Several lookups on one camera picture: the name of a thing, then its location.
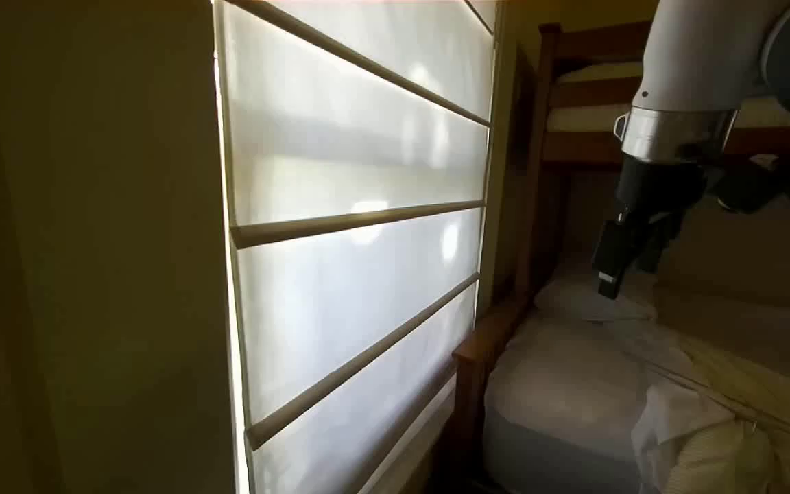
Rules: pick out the crumpled cream bed sheet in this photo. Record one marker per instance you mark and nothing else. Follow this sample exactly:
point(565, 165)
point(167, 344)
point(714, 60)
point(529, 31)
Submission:
point(742, 422)

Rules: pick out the white roman window blind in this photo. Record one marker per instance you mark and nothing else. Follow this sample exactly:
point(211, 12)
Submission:
point(349, 248)

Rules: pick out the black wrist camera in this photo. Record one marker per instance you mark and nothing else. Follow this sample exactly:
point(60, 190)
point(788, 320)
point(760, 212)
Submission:
point(743, 187)

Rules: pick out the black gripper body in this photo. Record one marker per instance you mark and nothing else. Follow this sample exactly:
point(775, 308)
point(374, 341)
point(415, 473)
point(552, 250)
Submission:
point(655, 187)

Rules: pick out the wooden bunk bed frame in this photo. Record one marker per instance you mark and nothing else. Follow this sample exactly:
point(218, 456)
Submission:
point(541, 183)

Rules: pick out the white pillow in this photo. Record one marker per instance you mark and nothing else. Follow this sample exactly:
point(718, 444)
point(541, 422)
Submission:
point(595, 298)

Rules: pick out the white mattress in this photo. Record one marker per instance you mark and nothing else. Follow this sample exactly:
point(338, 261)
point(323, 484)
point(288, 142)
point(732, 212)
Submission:
point(561, 393)

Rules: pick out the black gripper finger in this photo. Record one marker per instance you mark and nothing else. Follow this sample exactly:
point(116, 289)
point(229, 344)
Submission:
point(658, 243)
point(614, 257)

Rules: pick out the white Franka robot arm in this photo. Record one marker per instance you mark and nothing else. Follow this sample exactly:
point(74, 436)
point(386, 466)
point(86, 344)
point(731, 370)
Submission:
point(696, 55)

